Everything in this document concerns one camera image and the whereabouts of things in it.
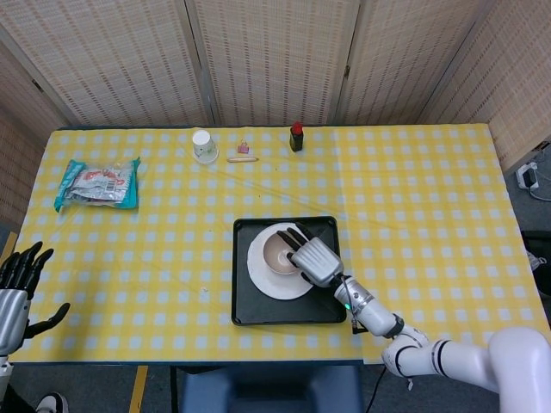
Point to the black white shoe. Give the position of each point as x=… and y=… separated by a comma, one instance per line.
x=53, y=402

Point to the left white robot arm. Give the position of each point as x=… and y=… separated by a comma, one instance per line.
x=3, y=365

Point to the black bottle red cap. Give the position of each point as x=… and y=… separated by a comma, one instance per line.
x=296, y=139

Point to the white paper cup upside down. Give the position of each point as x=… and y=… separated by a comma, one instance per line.
x=204, y=148

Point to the yellow white checked tablecloth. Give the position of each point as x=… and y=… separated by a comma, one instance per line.
x=409, y=215

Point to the white power adapter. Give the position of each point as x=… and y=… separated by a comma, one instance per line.
x=527, y=174

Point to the beige bowl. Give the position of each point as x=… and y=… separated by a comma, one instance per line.
x=273, y=256

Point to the white paper plate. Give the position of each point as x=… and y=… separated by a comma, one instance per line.
x=280, y=288

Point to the black plastic tray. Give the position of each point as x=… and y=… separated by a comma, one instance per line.
x=267, y=312

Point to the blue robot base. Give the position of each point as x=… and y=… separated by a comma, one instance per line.
x=267, y=391

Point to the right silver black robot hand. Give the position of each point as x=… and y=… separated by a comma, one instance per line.
x=316, y=260

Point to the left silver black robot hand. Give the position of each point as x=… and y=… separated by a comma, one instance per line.
x=13, y=301

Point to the woven folding screen panel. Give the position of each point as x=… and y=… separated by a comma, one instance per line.
x=17, y=142
x=409, y=56
x=516, y=86
x=275, y=56
x=107, y=56

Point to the teal silver snack bag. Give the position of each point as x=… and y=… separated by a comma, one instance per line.
x=99, y=185

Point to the black bag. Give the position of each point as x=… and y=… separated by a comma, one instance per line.
x=540, y=266

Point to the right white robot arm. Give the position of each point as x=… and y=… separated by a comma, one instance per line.
x=374, y=314

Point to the short wooden pencil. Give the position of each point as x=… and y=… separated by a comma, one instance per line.
x=243, y=159

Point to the pink binder clip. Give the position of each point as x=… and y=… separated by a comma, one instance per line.
x=243, y=148

